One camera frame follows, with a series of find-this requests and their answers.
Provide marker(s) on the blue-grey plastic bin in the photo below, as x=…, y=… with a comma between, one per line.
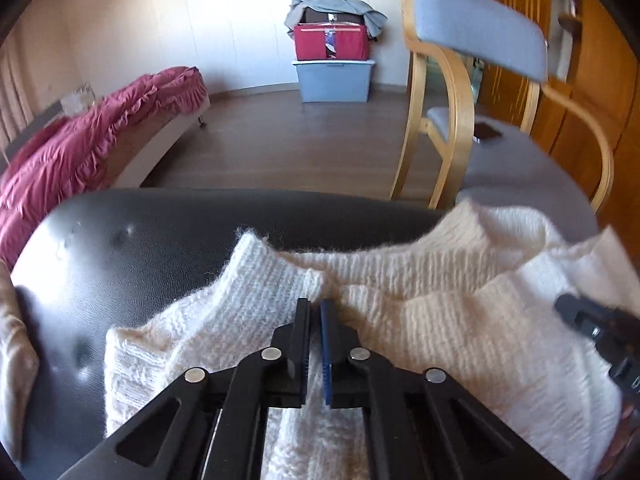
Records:
x=332, y=82

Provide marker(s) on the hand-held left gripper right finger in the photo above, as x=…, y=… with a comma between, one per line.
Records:
x=326, y=355

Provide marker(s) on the bed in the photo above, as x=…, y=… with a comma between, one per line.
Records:
x=160, y=150

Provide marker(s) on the wooden door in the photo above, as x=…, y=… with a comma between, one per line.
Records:
x=515, y=60

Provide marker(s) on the off-white ribbed knit sweater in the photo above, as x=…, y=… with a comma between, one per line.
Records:
x=17, y=360

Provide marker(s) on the grey armchair wooden arms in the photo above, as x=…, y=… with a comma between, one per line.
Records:
x=480, y=30

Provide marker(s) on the red storage box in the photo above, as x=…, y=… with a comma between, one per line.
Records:
x=320, y=42

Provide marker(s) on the beige patterned curtain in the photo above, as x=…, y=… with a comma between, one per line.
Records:
x=12, y=100

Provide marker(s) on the dark smartphone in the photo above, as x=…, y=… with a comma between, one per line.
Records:
x=486, y=132

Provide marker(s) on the person's right hand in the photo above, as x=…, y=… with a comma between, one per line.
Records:
x=617, y=445

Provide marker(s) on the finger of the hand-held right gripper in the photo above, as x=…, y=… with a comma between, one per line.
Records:
x=580, y=312

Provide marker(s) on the crimson ruffled bedspread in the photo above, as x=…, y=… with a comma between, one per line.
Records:
x=75, y=150

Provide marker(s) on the grey garment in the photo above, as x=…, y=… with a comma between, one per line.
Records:
x=340, y=5

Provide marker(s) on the cream block-pattern knit sweater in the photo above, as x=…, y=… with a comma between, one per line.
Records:
x=450, y=320

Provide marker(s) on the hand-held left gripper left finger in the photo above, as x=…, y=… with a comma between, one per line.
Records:
x=302, y=345

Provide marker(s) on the white gift box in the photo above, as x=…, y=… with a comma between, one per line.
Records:
x=79, y=99

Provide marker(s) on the wooden wardrobe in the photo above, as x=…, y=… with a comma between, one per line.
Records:
x=600, y=85

